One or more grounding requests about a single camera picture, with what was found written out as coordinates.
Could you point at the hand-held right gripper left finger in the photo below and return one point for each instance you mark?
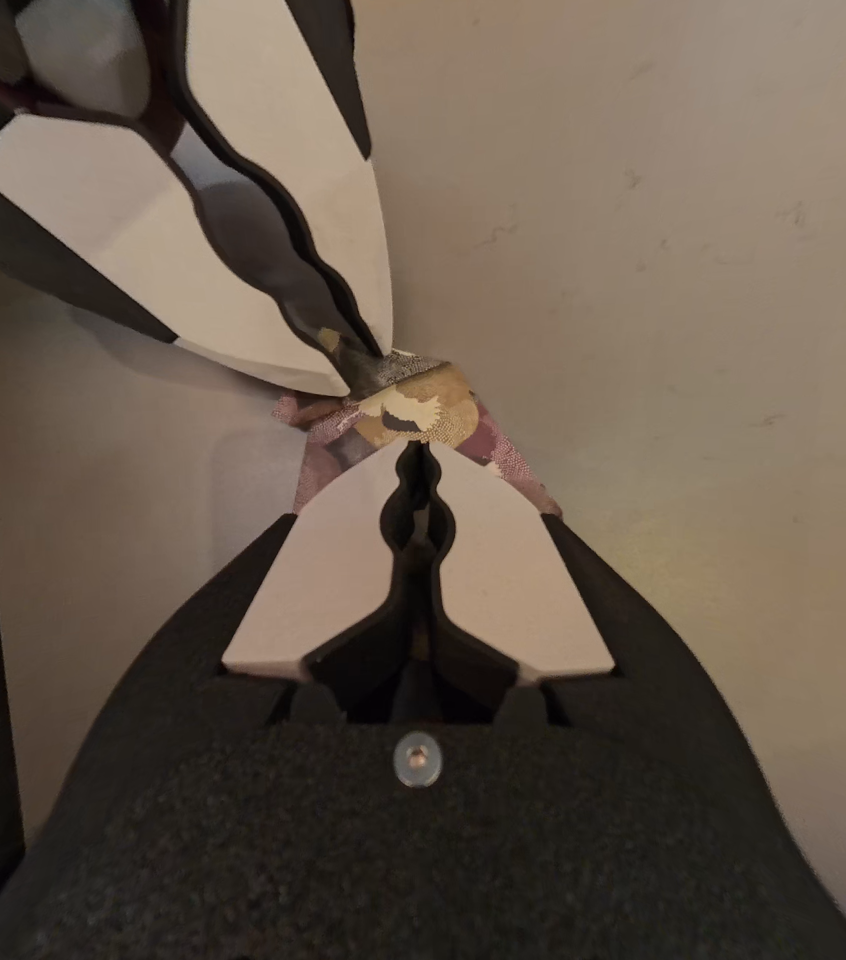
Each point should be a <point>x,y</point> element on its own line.
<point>325,592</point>

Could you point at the crane patterned origami paper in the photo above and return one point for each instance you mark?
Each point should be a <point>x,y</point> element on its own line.
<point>438,409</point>

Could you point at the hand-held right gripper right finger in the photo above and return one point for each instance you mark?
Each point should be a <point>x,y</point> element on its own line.
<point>513,592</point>

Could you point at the person's left hand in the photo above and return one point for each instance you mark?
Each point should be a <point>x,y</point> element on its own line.
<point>164,131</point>

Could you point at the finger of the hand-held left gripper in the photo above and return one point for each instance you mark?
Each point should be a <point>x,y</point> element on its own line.
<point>288,112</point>
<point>115,217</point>

